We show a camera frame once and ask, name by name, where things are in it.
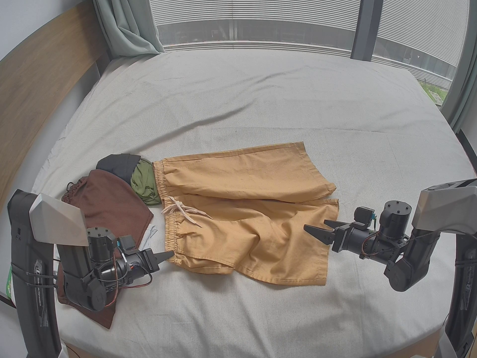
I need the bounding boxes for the mustard yellow shorts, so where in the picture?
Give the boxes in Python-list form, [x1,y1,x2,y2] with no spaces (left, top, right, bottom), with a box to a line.
[154,142,340,286]

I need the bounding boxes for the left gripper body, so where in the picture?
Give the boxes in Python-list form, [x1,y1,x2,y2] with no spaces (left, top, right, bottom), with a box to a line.
[106,248,162,286]

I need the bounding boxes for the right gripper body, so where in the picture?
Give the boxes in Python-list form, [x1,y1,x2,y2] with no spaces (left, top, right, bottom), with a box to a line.
[330,223,381,257]

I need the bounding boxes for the blue-green curtain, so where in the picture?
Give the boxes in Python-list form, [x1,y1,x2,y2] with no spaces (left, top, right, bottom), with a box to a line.
[87,0,165,57]

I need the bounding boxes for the green garment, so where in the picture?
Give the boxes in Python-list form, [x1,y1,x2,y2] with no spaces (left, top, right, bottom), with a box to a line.
[130,158,162,207]

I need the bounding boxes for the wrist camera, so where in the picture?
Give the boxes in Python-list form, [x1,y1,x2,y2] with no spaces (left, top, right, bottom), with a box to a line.
[353,206,375,227]
[117,234,138,256]

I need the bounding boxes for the bed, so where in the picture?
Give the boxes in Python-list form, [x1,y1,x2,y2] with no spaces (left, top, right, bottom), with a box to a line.
[0,0,477,358]

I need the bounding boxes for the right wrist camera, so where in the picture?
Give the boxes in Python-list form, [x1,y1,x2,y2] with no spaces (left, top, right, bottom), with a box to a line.
[353,206,375,227]

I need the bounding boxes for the black garment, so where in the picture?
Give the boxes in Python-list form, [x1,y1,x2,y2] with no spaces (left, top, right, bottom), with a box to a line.
[97,154,142,182]

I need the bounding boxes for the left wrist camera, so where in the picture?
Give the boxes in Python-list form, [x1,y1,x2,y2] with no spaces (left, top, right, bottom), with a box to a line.
[117,234,138,256]

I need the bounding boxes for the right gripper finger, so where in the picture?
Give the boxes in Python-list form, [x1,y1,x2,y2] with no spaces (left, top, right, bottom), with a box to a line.
[323,219,350,233]
[303,224,335,246]

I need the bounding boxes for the brown shorts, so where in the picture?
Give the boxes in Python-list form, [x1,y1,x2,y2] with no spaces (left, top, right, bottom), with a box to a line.
[56,170,154,330]

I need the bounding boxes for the window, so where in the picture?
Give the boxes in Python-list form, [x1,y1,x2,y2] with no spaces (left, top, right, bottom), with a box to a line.
[143,0,471,108]

